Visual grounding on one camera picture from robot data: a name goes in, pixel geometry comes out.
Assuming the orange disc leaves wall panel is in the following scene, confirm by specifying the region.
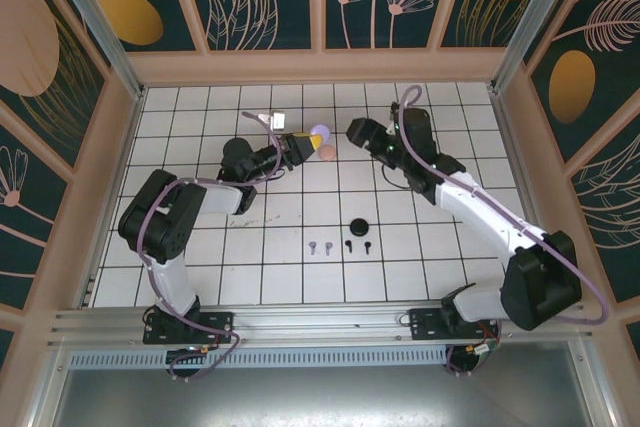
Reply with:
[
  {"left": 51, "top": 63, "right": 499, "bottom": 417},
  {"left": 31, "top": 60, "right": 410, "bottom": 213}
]
[{"left": 179, "top": 0, "right": 321, "bottom": 53}]

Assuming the slotted grey cable duct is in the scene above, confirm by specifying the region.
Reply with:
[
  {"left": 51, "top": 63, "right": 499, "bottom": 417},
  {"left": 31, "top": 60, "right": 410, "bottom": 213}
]
[{"left": 64, "top": 349, "right": 454, "bottom": 370}]

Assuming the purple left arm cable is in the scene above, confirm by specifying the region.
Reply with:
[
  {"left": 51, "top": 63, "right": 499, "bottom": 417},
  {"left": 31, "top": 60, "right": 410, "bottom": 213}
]
[{"left": 134, "top": 110, "right": 294, "bottom": 383}]

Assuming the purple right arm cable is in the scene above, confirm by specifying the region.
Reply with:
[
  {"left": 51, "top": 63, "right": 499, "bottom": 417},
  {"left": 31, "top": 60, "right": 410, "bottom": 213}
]
[{"left": 397, "top": 85, "right": 611, "bottom": 379}]

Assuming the pink leaf outline wall panel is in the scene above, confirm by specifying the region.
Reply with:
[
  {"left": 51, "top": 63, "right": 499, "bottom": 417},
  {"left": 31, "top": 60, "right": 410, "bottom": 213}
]
[{"left": 569, "top": 124, "right": 640, "bottom": 306}]

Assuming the aluminium side rail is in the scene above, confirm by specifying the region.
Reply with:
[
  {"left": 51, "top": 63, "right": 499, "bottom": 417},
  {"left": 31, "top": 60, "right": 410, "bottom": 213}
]
[{"left": 487, "top": 82, "right": 569, "bottom": 304}]

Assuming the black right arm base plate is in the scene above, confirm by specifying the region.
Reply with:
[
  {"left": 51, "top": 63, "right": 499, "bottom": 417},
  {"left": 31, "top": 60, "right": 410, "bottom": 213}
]
[{"left": 408, "top": 306, "right": 500, "bottom": 343}]

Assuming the orange oval fern wall panel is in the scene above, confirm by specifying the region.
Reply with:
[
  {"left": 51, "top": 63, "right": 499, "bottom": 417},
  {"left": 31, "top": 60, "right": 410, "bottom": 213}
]
[{"left": 523, "top": 0, "right": 640, "bottom": 168}]

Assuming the purple earbud charging case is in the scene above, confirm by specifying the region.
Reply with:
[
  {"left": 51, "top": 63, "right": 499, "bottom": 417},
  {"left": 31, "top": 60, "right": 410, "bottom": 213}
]
[{"left": 309, "top": 123, "right": 332, "bottom": 147}]

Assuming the pink flower outline wall panel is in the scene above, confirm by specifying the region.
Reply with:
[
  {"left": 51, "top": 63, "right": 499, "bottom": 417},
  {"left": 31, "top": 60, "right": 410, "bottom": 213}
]
[{"left": 0, "top": 99, "right": 76, "bottom": 316}]

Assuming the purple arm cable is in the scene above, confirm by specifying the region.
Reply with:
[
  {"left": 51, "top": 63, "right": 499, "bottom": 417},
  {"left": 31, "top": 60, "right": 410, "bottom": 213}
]
[
  {"left": 134, "top": 110, "right": 294, "bottom": 383},
  {"left": 397, "top": 85, "right": 611, "bottom": 379}
]

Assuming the pale oval botanical wall panel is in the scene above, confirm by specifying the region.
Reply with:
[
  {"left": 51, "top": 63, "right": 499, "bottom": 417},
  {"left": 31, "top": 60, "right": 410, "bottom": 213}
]
[{"left": 0, "top": 0, "right": 110, "bottom": 181}]

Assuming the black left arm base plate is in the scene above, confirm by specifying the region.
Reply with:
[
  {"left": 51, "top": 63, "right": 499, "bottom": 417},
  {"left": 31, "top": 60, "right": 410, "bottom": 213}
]
[{"left": 142, "top": 310, "right": 236, "bottom": 346}]

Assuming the aluminium frame post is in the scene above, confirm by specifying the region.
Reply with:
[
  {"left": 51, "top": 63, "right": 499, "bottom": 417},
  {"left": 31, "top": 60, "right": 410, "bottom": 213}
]
[
  {"left": 488, "top": 0, "right": 599, "bottom": 94},
  {"left": 39, "top": 0, "right": 147, "bottom": 101}
]

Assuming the aluminium mounting rail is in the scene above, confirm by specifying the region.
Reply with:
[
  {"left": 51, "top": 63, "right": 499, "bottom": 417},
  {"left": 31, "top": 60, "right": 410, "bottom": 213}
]
[{"left": 47, "top": 299, "right": 597, "bottom": 351}]

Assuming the grey metal sheet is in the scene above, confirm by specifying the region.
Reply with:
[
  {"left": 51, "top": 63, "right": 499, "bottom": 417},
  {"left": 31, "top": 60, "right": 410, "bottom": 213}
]
[{"left": 49, "top": 365, "right": 594, "bottom": 427}]

